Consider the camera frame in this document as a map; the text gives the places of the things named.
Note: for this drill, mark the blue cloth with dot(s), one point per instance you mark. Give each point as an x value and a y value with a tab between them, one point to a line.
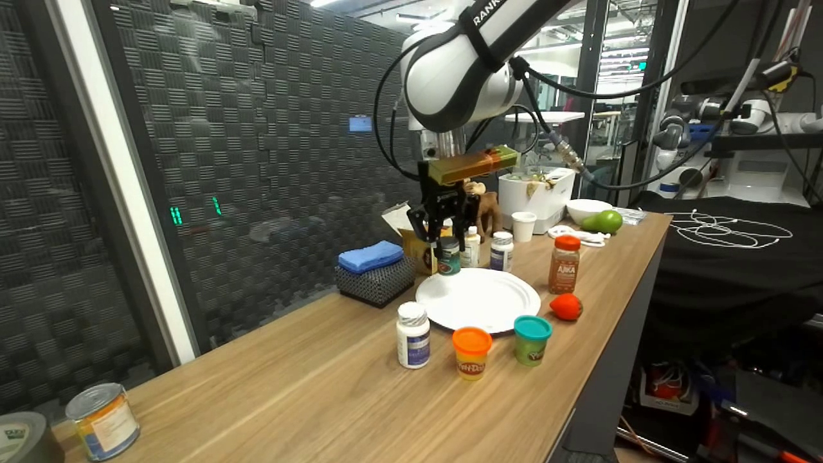
369	259

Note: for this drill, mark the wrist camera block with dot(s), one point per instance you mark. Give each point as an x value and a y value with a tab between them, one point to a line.
451	170

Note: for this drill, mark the white paper cup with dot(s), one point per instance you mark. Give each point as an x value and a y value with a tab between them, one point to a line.
522	224

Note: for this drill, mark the green apple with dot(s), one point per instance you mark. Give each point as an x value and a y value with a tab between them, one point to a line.
604	222

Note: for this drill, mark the orange lid play-doh tub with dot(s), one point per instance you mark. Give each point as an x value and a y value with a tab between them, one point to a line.
470	351

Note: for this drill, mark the white bucket container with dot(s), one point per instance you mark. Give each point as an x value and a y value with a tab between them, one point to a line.
545	197

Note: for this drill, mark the yellow cardboard box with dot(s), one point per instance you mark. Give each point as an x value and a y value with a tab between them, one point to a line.
418	251

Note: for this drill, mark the large white supplement bottle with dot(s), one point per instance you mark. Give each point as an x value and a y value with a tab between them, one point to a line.
502	246

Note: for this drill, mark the teal lid play-doh tub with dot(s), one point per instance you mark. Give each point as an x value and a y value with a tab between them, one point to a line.
529	338

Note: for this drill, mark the paprika spice jar orange lid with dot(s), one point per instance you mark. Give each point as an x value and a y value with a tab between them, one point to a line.
564	267

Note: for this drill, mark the red toy strawberry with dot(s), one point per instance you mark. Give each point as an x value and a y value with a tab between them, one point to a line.
567	307

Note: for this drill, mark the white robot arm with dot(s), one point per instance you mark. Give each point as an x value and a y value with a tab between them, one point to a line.
454	75

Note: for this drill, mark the small white supplement bottle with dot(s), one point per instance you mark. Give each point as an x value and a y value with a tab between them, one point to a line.
470	253

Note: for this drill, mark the white bowl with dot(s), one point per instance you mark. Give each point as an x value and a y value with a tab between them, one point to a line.
580	209

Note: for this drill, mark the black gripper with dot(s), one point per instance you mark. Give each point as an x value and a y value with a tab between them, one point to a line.
438	205

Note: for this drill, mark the brown plush moose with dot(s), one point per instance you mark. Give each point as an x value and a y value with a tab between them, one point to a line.
482	208

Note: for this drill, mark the white paper plate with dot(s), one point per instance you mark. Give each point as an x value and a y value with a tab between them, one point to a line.
475	298

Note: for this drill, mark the small green can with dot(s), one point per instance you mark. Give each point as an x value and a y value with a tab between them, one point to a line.
445	260

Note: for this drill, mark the white pill bottle blue label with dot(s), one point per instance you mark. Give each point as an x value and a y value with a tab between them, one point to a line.
412	336

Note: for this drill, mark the tin can with label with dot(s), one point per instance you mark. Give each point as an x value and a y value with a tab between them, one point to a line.
104	420

